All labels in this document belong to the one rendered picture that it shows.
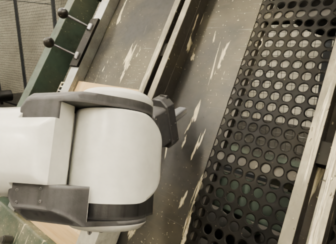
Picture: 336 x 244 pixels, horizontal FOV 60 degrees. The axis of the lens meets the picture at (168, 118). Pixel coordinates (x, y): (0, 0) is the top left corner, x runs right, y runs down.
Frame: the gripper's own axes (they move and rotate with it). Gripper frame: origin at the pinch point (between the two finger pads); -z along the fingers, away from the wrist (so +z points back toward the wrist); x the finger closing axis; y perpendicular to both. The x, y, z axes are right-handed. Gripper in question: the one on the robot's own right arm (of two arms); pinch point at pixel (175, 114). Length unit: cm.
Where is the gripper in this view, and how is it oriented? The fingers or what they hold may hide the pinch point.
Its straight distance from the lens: 69.3
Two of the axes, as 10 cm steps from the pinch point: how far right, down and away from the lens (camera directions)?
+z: -6.4, 3.9, -6.6
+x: -1.4, -9.1, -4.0
